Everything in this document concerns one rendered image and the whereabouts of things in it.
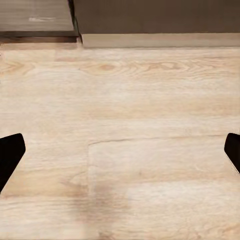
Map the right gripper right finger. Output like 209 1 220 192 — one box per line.
224 133 240 173

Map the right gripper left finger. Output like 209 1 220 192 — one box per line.
0 133 26 193

